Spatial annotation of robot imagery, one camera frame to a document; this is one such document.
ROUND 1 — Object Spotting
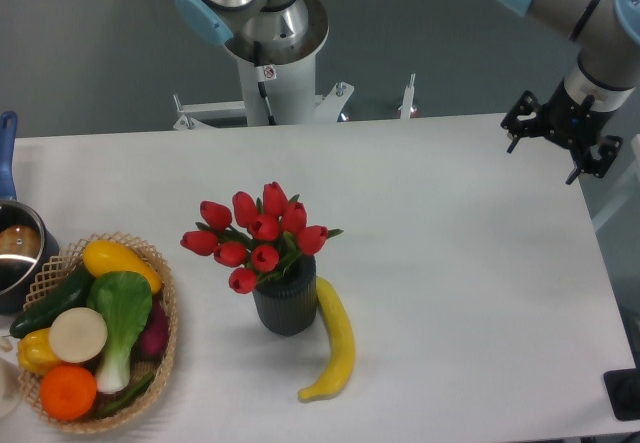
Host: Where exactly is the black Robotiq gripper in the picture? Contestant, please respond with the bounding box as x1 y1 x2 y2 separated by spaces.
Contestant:
501 83 623 184

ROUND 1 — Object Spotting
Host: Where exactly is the red tulip bouquet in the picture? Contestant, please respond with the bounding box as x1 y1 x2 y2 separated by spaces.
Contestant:
180 181 343 294

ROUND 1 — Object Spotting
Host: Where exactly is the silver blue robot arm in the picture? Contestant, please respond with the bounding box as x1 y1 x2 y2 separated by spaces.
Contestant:
497 0 639 184

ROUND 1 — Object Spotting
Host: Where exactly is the dark grey ribbed vase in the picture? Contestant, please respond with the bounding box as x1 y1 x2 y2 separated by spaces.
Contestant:
252 256 318 336

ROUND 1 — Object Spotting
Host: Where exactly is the black device at edge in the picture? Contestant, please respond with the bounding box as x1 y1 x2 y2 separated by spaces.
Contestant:
603 368 639 421

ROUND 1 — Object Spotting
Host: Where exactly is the yellow banana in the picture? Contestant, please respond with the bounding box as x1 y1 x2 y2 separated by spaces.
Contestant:
297 277 356 403

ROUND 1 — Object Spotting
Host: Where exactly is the purple sweet potato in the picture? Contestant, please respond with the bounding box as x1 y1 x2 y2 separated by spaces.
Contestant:
138 299 169 358

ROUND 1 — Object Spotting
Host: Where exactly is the green bok choy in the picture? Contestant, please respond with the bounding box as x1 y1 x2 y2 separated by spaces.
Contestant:
87 271 152 394

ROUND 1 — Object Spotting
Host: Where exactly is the yellow squash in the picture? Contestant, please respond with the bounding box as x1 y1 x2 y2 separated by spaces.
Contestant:
82 239 162 294

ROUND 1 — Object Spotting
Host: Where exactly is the green chili pepper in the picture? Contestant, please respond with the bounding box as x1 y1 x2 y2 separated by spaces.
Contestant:
94 373 155 419

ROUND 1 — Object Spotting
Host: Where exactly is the green cucumber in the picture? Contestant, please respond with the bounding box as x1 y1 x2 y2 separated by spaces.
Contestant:
9 264 94 339

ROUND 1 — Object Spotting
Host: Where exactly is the white round radish slice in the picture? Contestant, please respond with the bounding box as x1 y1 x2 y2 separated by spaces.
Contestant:
49 307 108 363

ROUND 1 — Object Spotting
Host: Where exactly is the orange fruit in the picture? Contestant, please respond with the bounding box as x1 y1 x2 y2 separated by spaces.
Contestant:
39 364 97 421

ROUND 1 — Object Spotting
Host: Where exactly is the yellow bell pepper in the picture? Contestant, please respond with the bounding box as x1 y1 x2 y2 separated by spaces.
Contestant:
18 328 63 376

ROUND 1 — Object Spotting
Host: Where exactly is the small garlic piece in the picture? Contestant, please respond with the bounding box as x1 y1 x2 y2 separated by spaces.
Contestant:
0 336 13 353

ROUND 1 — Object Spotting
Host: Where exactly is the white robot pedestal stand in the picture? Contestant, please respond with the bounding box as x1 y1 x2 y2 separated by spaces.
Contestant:
172 55 419 132

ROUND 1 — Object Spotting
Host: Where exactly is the blue handled saucepan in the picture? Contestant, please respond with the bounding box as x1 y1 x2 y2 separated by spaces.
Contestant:
1 111 59 315

